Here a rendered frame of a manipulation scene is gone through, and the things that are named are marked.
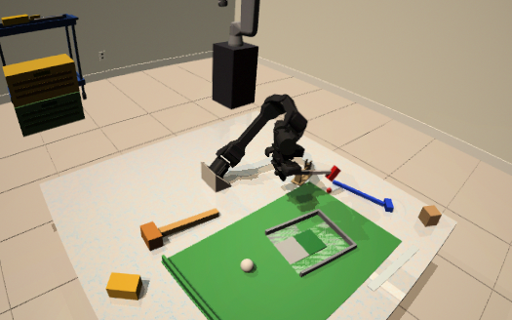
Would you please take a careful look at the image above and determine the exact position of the orange mallet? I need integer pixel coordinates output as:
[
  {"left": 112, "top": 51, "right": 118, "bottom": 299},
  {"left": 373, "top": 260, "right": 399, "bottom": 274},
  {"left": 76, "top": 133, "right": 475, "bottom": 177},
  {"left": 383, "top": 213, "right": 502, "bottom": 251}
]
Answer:
[{"left": 140, "top": 208, "right": 218, "bottom": 251}]

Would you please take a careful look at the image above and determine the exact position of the green flat mat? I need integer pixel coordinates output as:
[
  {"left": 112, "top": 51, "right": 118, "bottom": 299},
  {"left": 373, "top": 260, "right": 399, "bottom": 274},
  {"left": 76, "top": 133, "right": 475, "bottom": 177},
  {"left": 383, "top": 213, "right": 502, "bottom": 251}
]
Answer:
[{"left": 167, "top": 181, "right": 402, "bottom": 320}]

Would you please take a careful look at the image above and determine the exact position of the white golf ball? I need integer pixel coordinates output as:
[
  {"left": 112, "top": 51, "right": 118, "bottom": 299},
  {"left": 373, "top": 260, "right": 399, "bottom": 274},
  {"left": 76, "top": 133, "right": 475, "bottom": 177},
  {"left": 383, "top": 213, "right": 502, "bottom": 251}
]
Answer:
[{"left": 240, "top": 259, "right": 254, "bottom": 272}]

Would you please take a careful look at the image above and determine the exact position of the blue golf putter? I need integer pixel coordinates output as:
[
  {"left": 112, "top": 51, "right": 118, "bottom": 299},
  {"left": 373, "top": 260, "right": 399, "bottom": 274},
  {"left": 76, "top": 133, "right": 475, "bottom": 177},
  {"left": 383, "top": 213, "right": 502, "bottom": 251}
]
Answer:
[{"left": 333, "top": 180, "right": 394, "bottom": 213}]

